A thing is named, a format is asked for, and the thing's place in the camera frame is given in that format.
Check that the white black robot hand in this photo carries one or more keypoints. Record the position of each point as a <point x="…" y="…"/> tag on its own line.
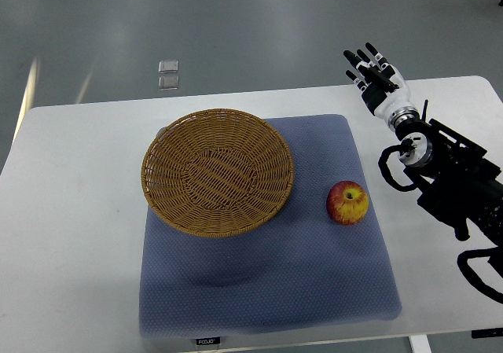
<point x="383" y="89"/>

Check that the red yellow apple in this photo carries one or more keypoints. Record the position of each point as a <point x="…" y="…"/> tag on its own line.
<point x="347" y="203"/>

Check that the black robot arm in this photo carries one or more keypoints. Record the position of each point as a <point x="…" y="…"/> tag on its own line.
<point x="456" y="182"/>

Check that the brown wicker basket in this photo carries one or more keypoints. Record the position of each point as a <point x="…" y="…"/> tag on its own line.
<point x="217" y="173"/>

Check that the blue grey cloth mat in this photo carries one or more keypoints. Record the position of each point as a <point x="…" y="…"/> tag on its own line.
<point x="298" y="270"/>

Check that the upper metal floor plate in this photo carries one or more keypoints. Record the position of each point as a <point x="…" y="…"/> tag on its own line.
<point x="168" y="66"/>

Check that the metal floor plate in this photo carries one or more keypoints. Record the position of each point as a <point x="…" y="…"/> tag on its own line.
<point x="168" y="66"/>
<point x="168" y="82"/>

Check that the lower metal floor plate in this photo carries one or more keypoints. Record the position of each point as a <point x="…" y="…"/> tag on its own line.
<point x="168" y="82"/>

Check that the white table leg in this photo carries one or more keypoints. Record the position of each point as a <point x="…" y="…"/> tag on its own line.
<point x="419" y="344"/>

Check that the black table brand label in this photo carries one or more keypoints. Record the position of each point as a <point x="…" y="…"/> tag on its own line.
<point x="208" y="341"/>

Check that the black table side bracket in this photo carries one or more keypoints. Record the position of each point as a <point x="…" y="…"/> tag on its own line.
<point x="487" y="333"/>

